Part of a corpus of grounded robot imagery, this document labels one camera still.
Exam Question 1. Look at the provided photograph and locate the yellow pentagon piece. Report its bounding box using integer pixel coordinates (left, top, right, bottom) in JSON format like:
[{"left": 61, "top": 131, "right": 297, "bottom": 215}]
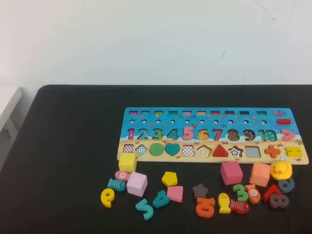
[{"left": 161, "top": 171, "right": 178, "bottom": 187}]

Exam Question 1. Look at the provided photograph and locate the green circle piece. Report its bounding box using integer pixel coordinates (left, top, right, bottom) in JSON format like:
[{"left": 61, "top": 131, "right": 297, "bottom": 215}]
[{"left": 149, "top": 142, "right": 165, "bottom": 156}]

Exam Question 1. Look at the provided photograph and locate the teal heart piece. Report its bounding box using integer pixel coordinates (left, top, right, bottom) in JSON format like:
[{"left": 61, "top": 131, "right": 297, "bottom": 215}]
[{"left": 164, "top": 143, "right": 181, "bottom": 157}]

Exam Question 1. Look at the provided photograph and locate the wooden number shape puzzle board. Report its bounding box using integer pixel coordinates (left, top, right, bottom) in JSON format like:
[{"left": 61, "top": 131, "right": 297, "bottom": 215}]
[{"left": 117, "top": 107, "right": 310, "bottom": 165}]

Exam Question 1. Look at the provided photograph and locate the red triangle piece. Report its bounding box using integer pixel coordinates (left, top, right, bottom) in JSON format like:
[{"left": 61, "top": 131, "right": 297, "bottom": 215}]
[{"left": 212, "top": 143, "right": 230, "bottom": 158}]

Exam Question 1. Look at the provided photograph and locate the pink trapezoid piece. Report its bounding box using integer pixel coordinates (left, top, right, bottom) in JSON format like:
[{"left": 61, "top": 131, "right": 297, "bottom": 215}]
[{"left": 167, "top": 185, "right": 184, "bottom": 203}]

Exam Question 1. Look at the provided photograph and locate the brown star piece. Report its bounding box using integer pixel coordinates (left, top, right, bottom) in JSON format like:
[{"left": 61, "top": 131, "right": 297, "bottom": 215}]
[{"left": 192, "top": 183, "right": 209, "bottom": 199}]

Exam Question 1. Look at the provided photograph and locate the orange plus sign piece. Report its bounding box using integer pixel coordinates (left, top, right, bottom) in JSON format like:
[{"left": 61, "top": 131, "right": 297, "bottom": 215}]
[{"left": 264, "top": 144, "right": 282, "bottom": 159}]

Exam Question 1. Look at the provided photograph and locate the pink greater-than sign piece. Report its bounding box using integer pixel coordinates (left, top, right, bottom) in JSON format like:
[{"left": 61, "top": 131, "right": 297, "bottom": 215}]
[{"left": 280, "top": 128, "right": 296, "bottom": 142}]

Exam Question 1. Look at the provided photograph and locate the yellow equals sign piece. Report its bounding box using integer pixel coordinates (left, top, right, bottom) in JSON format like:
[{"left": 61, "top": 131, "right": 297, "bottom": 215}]
[{"left": 285, "top": 146, "right": 304, "bottom": 157}]

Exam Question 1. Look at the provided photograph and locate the pink number five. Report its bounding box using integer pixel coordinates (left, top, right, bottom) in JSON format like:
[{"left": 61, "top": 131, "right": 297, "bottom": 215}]
[{"left": 182, "top": 126, "right": 195, "bottom": 141}]

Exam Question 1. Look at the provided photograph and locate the yellow cube block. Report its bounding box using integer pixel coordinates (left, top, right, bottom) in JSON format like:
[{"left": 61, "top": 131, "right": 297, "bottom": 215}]
[{"left": 118, "top": 152, "right": 137, "bottom": 174}]

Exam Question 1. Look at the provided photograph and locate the pink fish with five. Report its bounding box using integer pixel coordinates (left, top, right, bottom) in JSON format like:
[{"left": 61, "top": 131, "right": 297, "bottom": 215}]
[{"left": 114, "top": 170, "right": 132, "bottom": 183}]

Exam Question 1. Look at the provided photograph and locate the light pink cube block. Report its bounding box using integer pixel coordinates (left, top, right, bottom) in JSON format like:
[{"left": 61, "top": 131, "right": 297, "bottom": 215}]
[{"left": 126, "top": 171, "right": 148, "bottom": 197}]

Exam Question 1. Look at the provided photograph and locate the teal striped fish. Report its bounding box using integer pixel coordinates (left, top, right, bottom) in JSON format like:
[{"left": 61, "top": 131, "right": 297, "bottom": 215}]
[{"left": 107, "top": 177, "right": 127, "bottom": 192}]

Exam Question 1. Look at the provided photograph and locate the teal number four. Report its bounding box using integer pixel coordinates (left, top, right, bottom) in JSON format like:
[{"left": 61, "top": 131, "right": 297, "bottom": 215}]
[{"left": 152, "top": 190, "right": 171, "bottom": 208}]

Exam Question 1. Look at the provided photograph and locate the magenta cube block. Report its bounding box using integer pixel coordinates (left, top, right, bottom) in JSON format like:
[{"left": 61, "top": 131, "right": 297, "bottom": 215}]
[{"left": 220, "top": 160, "right": 244, "bottom": 186}]

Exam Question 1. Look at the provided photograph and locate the teal number five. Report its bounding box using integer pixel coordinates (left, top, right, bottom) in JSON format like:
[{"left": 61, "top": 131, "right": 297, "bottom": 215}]
[{"left": 135, "top": 198, "right": 155, "bottom": 220}]

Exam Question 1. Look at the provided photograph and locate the yellow number six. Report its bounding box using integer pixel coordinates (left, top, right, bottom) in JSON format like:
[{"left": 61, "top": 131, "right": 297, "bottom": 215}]
[{"left": 100, "top": 187, "right": 116, "bottom": 208}]

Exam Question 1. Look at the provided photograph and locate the orange number ten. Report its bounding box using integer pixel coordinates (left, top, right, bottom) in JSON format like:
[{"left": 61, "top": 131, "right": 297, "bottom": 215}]
[{"left": 195, "top": 196, "right": 216, "bottom": 219}]

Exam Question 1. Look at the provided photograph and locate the yellow fish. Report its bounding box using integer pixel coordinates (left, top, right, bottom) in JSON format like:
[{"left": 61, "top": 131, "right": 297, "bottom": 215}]
[{"left": 217, "top": 192, "right": 232, "bottom": 214}]

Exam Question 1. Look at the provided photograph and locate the green number three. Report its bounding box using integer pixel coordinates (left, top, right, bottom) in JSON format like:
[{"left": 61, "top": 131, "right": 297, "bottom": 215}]
[{"left": 232, "top": 184, "right": 249, "bottom": 202}]

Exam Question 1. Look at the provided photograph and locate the salmon orange cube block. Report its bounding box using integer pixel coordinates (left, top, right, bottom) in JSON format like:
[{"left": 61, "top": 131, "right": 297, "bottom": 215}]
[{"left": 249, "top": 161, "right": 272, "bottom": 188}]

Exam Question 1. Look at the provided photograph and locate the orange fish with ten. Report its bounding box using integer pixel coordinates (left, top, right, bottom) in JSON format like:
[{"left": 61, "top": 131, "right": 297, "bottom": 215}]
[{"left": 244, "top": 183, "right": 261, "bottom": 204}]

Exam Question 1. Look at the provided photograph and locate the red fish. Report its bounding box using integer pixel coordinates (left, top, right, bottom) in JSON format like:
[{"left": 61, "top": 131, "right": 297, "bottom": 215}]
[{"left": 229, "top": 198, "right": 251, "bottom": 215}]

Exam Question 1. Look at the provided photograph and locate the yellow rubber duck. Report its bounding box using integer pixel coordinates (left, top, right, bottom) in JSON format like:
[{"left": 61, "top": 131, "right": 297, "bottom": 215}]
[{"left": 270, "top": 160, "right": 293, "bottom": 181}]

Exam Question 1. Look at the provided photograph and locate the red number seven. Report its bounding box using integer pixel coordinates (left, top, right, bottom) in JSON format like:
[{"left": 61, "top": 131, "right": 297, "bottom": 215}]
[{"left": 262, "top": 184, "right": 283, "bottom": 203}]

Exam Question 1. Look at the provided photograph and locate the brown number eight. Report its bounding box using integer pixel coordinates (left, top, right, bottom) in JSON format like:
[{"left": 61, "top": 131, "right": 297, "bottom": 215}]
[{"left": 269, "top": 194, "right": 290, "bottom": 210}]

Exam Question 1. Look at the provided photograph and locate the grey-blue number nine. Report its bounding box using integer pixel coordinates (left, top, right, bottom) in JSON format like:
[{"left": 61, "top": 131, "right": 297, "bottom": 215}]
[{"left": 278, "top": 177, "right": 296, "bottom": 195}]

